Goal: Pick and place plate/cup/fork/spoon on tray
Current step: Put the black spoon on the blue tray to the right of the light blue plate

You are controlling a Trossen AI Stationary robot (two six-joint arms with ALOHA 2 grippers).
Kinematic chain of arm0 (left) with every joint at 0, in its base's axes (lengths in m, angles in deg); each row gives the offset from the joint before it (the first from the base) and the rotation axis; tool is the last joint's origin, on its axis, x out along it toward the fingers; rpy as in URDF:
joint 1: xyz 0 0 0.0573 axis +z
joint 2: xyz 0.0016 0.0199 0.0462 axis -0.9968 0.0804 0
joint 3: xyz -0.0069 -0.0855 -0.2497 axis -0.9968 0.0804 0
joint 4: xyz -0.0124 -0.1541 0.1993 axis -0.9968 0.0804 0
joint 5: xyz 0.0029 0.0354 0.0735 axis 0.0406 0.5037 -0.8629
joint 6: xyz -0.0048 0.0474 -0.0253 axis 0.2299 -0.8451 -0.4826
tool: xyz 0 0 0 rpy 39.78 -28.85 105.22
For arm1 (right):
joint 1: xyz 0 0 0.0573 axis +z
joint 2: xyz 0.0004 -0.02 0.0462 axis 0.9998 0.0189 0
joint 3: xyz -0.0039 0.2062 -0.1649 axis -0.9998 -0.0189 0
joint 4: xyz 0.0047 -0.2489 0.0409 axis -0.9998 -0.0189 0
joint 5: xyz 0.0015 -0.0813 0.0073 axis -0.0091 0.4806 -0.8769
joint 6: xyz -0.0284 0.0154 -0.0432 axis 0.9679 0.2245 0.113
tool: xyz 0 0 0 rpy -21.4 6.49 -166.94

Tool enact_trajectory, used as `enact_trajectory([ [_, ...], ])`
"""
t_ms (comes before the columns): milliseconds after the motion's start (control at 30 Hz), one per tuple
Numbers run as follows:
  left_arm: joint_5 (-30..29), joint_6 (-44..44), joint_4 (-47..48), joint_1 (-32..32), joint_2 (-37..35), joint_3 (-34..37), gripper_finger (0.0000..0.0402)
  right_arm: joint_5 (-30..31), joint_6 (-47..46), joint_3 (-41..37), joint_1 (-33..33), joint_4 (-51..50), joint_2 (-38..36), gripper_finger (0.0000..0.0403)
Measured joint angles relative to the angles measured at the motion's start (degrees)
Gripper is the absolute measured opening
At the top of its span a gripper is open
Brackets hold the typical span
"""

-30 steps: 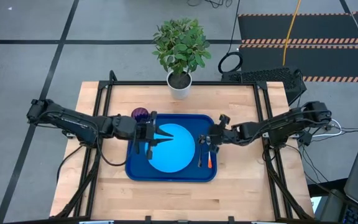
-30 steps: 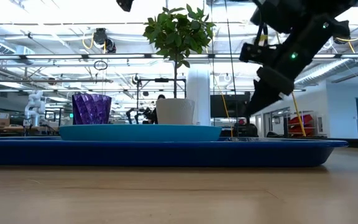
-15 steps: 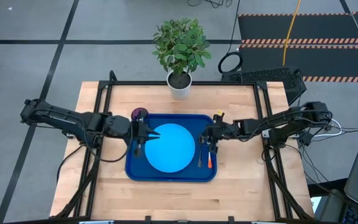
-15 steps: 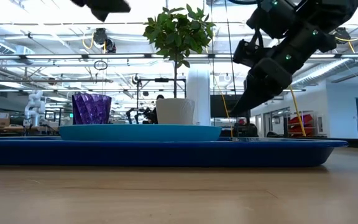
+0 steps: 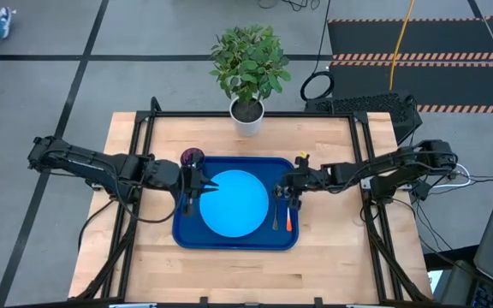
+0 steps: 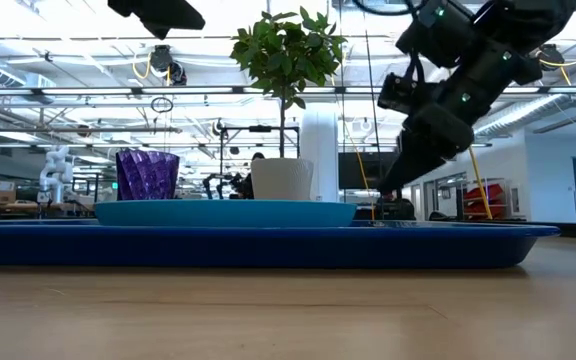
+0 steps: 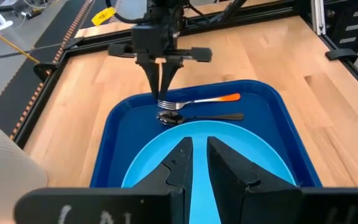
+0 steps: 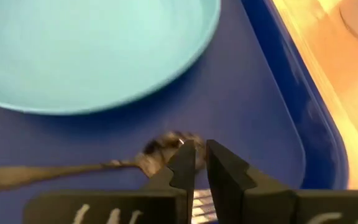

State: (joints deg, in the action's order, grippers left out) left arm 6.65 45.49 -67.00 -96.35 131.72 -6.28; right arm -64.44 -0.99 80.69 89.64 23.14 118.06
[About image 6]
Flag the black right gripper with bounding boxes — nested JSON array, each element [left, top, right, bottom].
[[377, 57, 517, 196]]

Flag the purple faceted cup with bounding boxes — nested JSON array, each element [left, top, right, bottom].
[[115, 148, 181, 202]]

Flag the blue plastic tray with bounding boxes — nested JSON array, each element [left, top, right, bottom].
[[0, 219, 562, 270]]

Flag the teal plate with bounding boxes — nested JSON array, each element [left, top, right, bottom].
[[93, 199, 358, 229]]

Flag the black rounded machine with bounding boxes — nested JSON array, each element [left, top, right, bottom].
[[375, 197, 417, 221]]

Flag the black monitor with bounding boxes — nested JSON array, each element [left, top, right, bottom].
[[337, 151, 399, 191]]

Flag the red storage bins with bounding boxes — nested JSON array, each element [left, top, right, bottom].
[[464, 183, 509, 220]]

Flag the white column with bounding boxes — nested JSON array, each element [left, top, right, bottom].
[[300, 102, 340, 202]]

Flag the white textured plant pot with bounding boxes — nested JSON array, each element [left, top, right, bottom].
[[250, 157, 315, 202]]

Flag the green leafy potted tree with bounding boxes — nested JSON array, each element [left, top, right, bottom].
[[229, 5, 348, 160]]

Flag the black background robot arms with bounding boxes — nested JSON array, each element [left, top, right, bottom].
[[202, 172, 244, 200]]

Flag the black ceiling cable reel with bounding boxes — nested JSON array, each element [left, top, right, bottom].
[[537, 43, 567, 69], [148, 44, 188, 87]]

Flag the black hanging cable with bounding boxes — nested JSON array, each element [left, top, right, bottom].
[[362, 0, 385, 221]]

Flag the thick yellow hanging cable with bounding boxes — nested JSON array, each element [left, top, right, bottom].
[[467, 147, 494, 221]]

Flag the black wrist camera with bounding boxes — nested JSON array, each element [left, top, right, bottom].
[[377, 72, 437, 115]]

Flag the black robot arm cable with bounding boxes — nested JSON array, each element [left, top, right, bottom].
[[352, 0, 427, 84]]

